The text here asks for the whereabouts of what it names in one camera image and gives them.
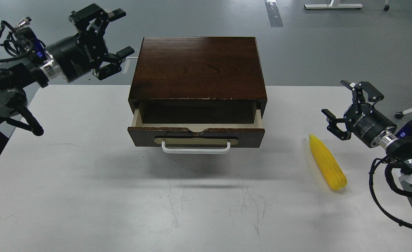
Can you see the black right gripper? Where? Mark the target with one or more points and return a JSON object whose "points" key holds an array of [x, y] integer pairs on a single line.
{"points": [[361, 118]]}

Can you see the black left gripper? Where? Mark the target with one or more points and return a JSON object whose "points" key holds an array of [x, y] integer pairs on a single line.
{"points": [[79, 54]]}

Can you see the yellow corn cob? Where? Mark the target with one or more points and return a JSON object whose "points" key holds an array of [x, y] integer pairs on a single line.
{"points": [[327, 164]]}

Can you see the wooden drawer with white handle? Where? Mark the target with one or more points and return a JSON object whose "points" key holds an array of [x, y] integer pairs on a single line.
{"points": [[198, 138]]}

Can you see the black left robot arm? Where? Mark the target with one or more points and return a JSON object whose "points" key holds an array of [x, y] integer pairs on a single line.
{"points": [[25, 59]]}

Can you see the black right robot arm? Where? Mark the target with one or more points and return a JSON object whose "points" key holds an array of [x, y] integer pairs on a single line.
{"points": [[398, 160]]}

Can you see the dark wooden drawer cabinet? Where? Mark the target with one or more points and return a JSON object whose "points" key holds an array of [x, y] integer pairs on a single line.
{"points": [[215, 79]]}

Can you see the grey floor tape strip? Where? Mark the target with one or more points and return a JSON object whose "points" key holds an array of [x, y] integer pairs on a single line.
{"points": [[273, 13]]}

